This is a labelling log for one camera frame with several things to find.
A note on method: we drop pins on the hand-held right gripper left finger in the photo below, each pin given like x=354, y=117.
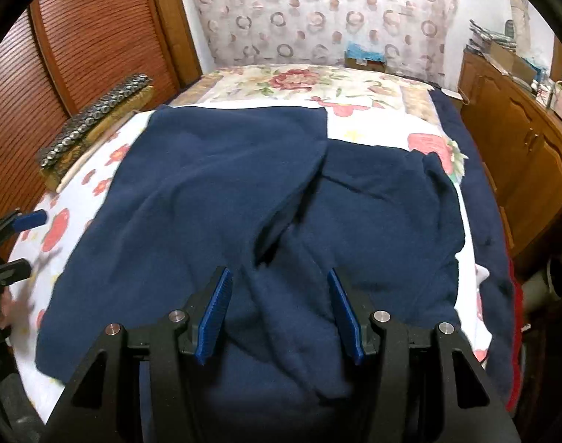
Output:
x=214, y=318

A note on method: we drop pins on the navy blanket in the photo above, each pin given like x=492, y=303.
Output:
x=484, y=221

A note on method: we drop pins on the small cardboard box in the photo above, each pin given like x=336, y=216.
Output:
x=364, y=64

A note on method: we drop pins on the wooden cabinet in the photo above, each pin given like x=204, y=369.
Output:
x=516, y=138

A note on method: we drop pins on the red cloth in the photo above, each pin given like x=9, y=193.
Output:
x=517, y=332

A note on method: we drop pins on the large cardboard box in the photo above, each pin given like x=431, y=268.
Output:
x=511, y=62

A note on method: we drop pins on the floral bed sheet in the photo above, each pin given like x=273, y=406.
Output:
x=308, y=80

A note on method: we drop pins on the blue plastic bag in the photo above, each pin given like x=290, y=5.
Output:
x=364, y=51

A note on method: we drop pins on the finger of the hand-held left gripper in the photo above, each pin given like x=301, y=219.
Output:
x=13, y=271
x=31, y=219

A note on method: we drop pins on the stack of folded cloths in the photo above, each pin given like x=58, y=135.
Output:
x=491, y=32

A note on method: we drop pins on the person's left hand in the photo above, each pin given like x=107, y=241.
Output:
x=6, y=309

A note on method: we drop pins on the wooden louvred wardrobe door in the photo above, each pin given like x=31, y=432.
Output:
x=77, y=46

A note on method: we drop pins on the grey pipe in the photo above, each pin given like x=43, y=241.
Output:
x=544, y=284

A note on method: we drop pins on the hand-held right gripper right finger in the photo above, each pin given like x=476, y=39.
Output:
x=348, y=318

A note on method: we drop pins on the navy printed t-shirt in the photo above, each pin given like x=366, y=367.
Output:
x=207, y=203

